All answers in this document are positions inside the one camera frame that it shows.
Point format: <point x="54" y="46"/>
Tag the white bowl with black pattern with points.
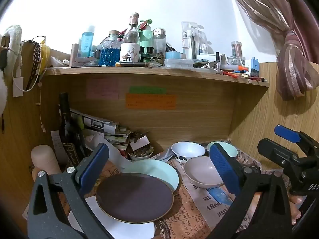
<point x="188" y="149"/>

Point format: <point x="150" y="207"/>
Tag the colourful newspaper sheet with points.
<point x="216" y="204"/>

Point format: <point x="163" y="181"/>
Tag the wooden shelf unit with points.
<point x="159" y="76"/>

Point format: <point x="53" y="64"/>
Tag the small bowl of trinkets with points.
<point x="140" y="153"/>

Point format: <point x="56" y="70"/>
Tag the pale green plate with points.
<point x="154" y="171"/>

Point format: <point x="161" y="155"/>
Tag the toothbrush blister pack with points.
<point x="190" y="39"/>

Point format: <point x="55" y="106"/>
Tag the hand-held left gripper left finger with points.
<point x="96" y="169"/>

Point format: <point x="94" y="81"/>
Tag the blue pencil sharpener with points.
<point x="254" y="67"/>

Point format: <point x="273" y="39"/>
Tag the small pink wrapper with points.
<point x="225" y="141"/>

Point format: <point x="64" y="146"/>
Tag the clear bottle with illustrated label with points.
<point x="130" y="42"/>

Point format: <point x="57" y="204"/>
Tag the dark brown plate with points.
<point x="134" y="199"/>

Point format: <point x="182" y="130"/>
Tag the clear plastic container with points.
<point x="179" y="63"/>

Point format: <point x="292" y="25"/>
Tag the pale green bowl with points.
<point x="230" y="149"/>

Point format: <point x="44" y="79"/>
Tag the yellow headband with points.
<point x="45" y="54"/>

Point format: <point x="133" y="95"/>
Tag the light blue clear bottle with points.
<point x="87" y="41"/>

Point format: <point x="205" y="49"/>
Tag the clear cup of pens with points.
<point x="236" y="49"/>

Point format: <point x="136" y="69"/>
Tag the clear bottle with silver cap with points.
<point x="159" y="41"/>

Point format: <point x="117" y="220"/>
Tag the pinkish grey bowl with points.
<point x="199" y="171"/>

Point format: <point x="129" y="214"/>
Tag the small blue lidded case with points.
<point x="174" y="54"/>

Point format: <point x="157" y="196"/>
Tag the small glass jar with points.
<point x="233" y="61"/>

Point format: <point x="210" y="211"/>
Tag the striped mauve curtain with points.
<point x="286" y="10"/>

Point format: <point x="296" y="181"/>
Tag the pink sticky note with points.
<point x="102" y="88"/>

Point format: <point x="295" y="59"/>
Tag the white paper sheet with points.
<point x="119" y="229"/>

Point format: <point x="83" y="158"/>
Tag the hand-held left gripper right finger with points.
<point x="223" y="169"/>

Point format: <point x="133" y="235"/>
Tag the green sticky note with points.
<point x="147" y="90"/>

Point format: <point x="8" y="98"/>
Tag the person's right hand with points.
<point x="296" y="206"/>

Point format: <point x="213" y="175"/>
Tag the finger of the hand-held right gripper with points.
<point x="286" y="133"/>
<point x="274" y="149"/>

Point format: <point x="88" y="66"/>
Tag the orange marker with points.
<point x="241" y="68"/>

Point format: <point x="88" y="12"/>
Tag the dark wine bottle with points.
<point x="66" y="129"/>

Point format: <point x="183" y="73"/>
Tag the blue glass jar with cork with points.
<point x="109" y="52"/>

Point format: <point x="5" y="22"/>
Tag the black lace headband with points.
<point x="35" y="57"/>

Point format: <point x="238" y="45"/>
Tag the small cardboard box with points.
<point x="139" y="142"/>

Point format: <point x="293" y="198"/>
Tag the mint green pump bottle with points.
<point x="145" y="38"/>

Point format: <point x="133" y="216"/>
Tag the orange sticky note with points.
<point x="150" y="101"/>

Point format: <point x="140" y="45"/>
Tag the rolled newspaper bundle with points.
<point x="94" y="123"/>

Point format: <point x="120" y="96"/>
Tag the beige tube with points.
<point x="74" y="53"/>

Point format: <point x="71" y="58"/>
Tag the dark slim tube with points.
<point x="132" y="64"/>

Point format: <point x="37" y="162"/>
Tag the white fluffy towel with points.
<point x="13" y="38"/>

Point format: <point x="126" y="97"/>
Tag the beige cylindrical bottle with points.
<point x="44" y="159"/>

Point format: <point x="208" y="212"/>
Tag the clear blister pack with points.
<point x="204" y="42"/>

